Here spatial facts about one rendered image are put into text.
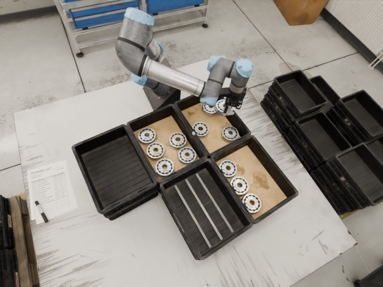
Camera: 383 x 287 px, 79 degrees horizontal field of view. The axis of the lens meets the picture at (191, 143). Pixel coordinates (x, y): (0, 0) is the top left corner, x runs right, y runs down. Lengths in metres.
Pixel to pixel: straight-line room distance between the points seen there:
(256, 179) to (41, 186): 1.21
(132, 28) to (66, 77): 2.03
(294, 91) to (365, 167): 0.82
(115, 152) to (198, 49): 2.11
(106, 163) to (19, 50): 2.39
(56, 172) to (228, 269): 1.11
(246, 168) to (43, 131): 1.28
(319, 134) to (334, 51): 1.82
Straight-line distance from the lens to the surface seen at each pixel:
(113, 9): 2.96
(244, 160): 1.38
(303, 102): 2.29
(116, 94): 1.76
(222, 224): 1.25
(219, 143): 1.39
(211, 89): 1.05
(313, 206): 1.61
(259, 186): 1.35
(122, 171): 1.32
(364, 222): 2.70
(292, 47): 3.62
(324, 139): 2.31
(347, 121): 2.36
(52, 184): 1.55
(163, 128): 1.41
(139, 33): 1.03
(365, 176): 2.20
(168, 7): 3.14
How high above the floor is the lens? 2.04
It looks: 62 degrees down
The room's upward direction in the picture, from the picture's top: 10 degrees clockwise
